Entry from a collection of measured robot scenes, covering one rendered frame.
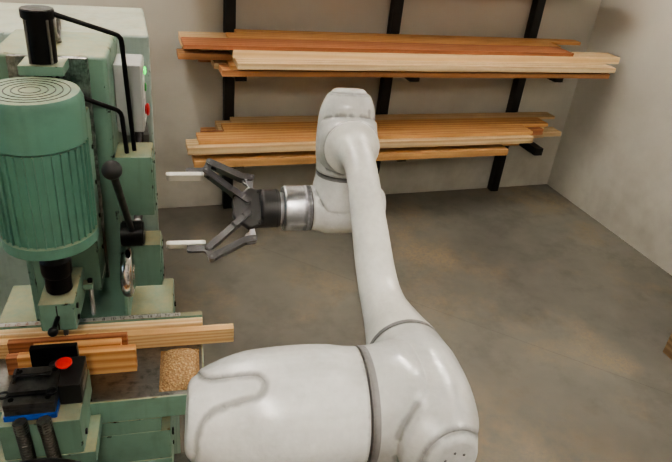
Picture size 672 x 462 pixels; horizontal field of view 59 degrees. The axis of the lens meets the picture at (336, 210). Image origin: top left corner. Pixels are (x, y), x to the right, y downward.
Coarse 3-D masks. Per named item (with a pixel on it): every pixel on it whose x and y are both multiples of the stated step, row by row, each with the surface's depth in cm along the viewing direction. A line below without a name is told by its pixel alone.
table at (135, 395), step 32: (160, 352) 135; (0, 384) 123; (96, 384) 125; (128, 384) 126; (0, 416) 117; (96, 416) 122; (128, 416) 125; (160, 416) 127; (0, 448) 113; (96, 448) 115
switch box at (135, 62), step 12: (120, 60) 135; (132, 60) 136; (120, 72) 132; (132, 72) 133; (120, 84) 134; (132, 84) 134; (120, 96) 135; (132, 96) 136; (120, 108) 136; (132, 108) 137; (144, 108) 140; (144, 120) 139
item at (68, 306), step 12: (72, 276) 130; (84, 276) 134; (72, 288) 126; (48, 300) 122; (60, 300) 122; (72, 300) 122; (48, 312) 121; (60, 312) 122; (72, 312) 123; (48, 324) 123; (60, 324) 123; (72, 324) 124
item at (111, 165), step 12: (108, 168) 101; (120, 168) 103; (120, 192) 112; (120, 204) 118; (120, 228) 135; (132, 228) 133; (144, 228) 141; (120, 240) 135; (132, 240) 135; (144, 240) 140
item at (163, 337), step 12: (228, 324) 140; (48, 336) 131; (132, 336) 134; (144, 336) 134; (156, 336) 135; (168, 336) 136; (180, 336) 137; (192, 336) 138; (204, 336) 138; (216, 336) 139; (228, 336) 140; (0, 348) 128
